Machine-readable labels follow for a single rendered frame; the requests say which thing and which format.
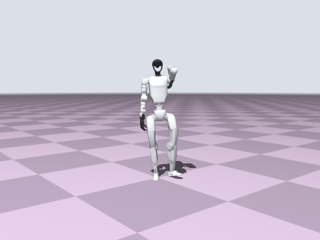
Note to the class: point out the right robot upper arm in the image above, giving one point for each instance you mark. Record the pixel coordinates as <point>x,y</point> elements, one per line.
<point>144,87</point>

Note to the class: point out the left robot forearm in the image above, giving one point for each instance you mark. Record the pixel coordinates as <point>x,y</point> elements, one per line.
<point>168,68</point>

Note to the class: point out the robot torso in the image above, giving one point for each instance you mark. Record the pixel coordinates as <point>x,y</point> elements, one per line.
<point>158,92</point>

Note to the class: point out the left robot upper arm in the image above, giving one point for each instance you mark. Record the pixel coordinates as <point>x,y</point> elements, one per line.
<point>173,72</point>

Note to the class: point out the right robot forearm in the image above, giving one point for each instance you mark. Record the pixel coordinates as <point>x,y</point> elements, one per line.
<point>142,107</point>

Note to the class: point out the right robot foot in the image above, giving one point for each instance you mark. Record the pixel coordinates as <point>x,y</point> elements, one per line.
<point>156,176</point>

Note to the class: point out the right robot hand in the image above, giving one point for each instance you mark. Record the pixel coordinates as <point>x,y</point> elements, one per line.
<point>142,124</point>

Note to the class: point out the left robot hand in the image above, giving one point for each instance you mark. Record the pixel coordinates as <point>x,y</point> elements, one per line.
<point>170,85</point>

